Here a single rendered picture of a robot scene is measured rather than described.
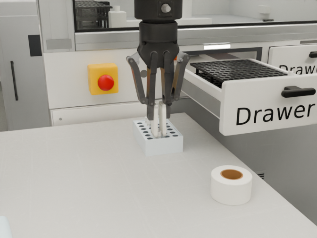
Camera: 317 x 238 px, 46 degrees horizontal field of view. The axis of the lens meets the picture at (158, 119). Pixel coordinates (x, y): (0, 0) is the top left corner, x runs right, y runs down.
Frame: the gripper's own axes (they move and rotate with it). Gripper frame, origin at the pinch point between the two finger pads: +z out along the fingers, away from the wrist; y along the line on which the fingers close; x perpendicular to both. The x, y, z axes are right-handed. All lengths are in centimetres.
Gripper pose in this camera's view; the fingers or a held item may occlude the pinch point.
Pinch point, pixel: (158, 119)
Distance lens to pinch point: 79.6
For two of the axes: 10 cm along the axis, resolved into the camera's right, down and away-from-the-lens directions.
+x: -2.8, -3.3, 9.0
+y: 9.6, -1.0, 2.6
